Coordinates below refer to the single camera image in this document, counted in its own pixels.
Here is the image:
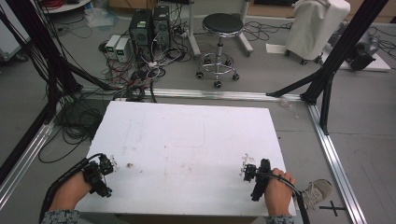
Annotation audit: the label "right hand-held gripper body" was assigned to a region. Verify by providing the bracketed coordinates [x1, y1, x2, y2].
[243, 158, 274, 203]

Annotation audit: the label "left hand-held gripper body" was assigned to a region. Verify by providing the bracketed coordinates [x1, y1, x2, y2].
[82, 153, 115, 199]

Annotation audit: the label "person's right hand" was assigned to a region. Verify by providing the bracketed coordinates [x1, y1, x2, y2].
[263, 167, 298, 217]

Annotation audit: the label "person's left hand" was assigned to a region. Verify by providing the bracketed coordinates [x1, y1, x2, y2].
[49, 171, 93, 213]

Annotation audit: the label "person's right patterned sleeve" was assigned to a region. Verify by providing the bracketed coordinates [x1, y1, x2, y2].
[265, 214, 295, 224]

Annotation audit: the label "person's patterned sleeve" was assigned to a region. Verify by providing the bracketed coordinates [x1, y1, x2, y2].
[265, 214, 295, 224]
[41, 209, 80, 224]

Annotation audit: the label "person's left patterned sleeve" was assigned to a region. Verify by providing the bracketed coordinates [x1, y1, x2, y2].
[41, 209, 80, 224]

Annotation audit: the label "person's grey sneaker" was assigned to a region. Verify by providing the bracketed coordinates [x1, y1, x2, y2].
[299, 178, 333, 210]

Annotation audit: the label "white bench power supply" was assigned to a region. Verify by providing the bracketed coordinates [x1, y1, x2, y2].
[114, 37, 131, 63]
[105, 34, 121, 61]

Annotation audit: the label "large black computer tower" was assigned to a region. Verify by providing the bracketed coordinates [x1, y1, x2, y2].
[128, 8, 154, 63]

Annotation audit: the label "white desk legs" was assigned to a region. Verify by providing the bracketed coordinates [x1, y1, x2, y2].
[186, 0, 255, 58]

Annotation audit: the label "black round stool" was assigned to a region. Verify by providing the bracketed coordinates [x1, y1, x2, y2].
[195, 12, 246, 90]

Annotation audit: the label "clear plastic bag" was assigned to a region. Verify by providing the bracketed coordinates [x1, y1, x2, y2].
[84, 7, 119, 28]

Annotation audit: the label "slim black computer tower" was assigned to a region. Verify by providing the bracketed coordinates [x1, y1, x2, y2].
[151, 5, 172, 49]

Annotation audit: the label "white cloth-covered cart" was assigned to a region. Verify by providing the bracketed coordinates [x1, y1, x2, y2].
[284, 0, 351, 65]

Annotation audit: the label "black machine on board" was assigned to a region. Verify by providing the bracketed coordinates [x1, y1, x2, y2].
[347, 35, 381, 72]

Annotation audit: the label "white floor board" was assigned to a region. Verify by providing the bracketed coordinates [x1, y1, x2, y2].
[265, 42, 392, 73]

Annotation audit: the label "white round table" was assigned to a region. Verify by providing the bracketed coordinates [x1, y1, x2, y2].
[39, 0, 93, 15]

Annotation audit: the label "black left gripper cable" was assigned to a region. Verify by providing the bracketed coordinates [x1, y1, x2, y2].
[38, 152, 106, 224]

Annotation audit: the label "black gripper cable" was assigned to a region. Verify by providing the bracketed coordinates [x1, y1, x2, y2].
[38, 152, 106, 224]
[264, 173, 311, 224]

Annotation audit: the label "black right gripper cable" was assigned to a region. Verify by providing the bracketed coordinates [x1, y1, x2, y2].
[264, 173, 311, 224]

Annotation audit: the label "tangle of black floor cables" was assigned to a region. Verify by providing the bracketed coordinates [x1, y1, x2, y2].
[37, 97, 108, 165]

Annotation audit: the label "long aluminium floor rail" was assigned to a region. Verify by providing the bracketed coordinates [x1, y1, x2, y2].
[78, 87, 304, 103]

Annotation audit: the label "tangle of mixed cables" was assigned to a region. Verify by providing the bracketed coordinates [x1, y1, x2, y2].
[98, 40, 191, 104]

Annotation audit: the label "loose black cable loops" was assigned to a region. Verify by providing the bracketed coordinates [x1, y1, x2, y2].
[243, 20, 295, 43]

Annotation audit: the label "black frame post with cables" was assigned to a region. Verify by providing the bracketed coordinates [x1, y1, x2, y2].
[0, 0, 125, 186]

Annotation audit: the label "black braced frame post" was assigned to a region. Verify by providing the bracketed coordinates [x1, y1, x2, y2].
[265, 0, 390, 136]

